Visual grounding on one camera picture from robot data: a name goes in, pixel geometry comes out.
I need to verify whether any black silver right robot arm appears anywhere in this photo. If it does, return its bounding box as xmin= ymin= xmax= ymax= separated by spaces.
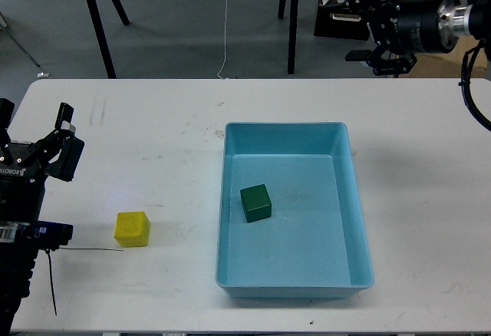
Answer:
xmin=328 ymin=0 xmax=490 ymax=79

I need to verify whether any blue black wrist camera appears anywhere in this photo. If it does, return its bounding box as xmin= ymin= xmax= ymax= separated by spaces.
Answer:
xmin=22 ymin=221 xmax=74 ymax=251

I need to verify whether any black stand leg pair right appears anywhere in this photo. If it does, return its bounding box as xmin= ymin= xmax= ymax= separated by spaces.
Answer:
xmin=277 ymin=0 xmax=299 ymax=75

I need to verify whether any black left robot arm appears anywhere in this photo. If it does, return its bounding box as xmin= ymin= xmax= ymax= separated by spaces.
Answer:
xmin=1 ymin=98 xmax=84 ymax=335

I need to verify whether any black stand leg pair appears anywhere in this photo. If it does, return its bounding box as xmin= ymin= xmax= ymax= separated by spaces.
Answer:
xmin=86 ymin=0 xmax=130 ymax=79
xmin=277 ymin=0 xmax=299 ymax=75

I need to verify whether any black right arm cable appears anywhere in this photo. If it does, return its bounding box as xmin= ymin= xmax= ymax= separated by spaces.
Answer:
xmin=459 ymin=40 xmax=491 ymax=132

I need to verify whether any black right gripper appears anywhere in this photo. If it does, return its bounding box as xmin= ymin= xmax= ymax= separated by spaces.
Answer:
xmin=325 ymin=0 xmax=460 ymax=76

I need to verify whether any light blue plastic bin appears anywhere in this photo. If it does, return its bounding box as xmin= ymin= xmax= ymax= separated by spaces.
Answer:
xmin=216 ymin=122 xmax=374 ymax=298

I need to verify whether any yellow cube block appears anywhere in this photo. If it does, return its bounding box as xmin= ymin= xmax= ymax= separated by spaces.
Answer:
xmin=114 ymin=211 xmax=150 ymax=248

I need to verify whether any green cube block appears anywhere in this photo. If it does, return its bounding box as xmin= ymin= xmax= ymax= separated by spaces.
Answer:
xmin=240 ymin=184 xmax=272 ymax=223

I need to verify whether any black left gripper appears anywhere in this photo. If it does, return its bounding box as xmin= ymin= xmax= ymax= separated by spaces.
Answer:
xmin=0 ymin=98 xmax=84 ymax=224

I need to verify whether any wooden cabinet box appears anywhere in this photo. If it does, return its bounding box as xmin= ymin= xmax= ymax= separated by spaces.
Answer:
xmin=400 ymin=37 xmax=478 ymax=78

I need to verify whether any black drawer box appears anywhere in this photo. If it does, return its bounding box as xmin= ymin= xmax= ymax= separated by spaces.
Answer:
xmin=314 ymin=0 xmax=371 ymax=41

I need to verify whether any black stand leg pair left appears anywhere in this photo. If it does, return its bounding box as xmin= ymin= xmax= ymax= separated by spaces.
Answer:
xmin=86 ymin=0 xmax=130 ymax=79

